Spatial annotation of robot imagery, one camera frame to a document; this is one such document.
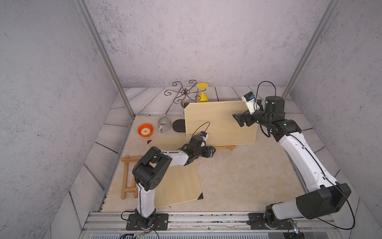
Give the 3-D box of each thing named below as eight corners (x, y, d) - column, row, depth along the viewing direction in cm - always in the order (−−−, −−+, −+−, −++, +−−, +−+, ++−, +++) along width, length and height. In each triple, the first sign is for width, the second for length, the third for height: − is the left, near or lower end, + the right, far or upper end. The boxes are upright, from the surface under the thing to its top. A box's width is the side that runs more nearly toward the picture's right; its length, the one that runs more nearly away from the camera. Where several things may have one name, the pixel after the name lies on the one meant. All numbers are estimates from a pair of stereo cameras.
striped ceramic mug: (157, 133, 110) (156, 128, 105) (160, 122, 117) (158, 116, 113) (170, 133, 110) (169, 128, 105) (171, 122, 117) (170, 116, 113)
